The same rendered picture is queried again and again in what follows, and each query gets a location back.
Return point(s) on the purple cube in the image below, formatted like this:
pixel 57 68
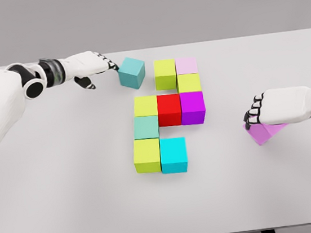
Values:
pixel 192 107

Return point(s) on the pale pink cube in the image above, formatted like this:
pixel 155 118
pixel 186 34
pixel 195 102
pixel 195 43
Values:
pixel 186 65

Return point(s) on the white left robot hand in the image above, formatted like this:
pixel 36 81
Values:
pixel 85 63

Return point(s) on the yellow-green cube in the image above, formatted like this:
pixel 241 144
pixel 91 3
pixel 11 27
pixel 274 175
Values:
pixel 189 83
pixel 146 155
pixel 165 72
pixel 145 105

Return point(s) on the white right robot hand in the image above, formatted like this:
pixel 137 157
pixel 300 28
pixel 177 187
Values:
pixel 279 105

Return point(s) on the teal blue cube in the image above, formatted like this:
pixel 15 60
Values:
pixel 131 72

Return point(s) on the cyan cube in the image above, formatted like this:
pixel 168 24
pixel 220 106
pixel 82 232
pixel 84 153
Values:
pixel 173 155

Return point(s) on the red cube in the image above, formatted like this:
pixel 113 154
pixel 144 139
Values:
pixel 169 109

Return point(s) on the orchid pink cube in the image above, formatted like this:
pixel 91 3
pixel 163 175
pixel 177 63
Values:
pixel 260 135

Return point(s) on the mint green cube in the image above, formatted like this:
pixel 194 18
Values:
pixel 146 127

